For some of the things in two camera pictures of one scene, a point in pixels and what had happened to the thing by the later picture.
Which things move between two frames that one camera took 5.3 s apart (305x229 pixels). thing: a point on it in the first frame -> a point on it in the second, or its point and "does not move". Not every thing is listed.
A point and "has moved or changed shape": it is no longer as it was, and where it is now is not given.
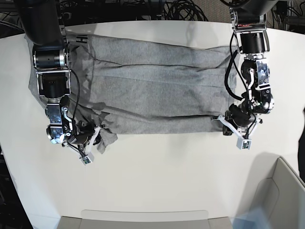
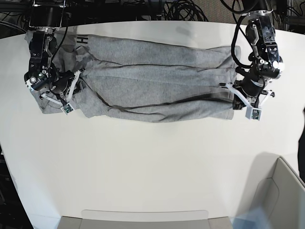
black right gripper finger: [226, 131] -> [237, 104]
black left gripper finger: [97, 139] -> [77, 87]
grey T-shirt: [122, 86] has moved or changed shape
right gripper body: [238, 119] -> [253, 93]
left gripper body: [83, 137] -> [61, 87]
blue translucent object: [254, 219] does not move
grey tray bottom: [143, 219] does not move
